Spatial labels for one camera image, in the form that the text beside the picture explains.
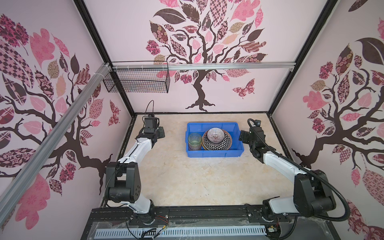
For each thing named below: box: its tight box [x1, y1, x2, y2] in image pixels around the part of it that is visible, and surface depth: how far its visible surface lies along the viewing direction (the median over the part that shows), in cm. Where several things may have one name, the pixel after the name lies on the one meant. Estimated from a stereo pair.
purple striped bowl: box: [207, 127, 225, 144], surface depth 98 cm
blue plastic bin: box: [185, 122, 245, 158], surface depth 98 cm
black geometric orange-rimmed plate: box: [201, 129, 232, 151], surface depth 99 cm
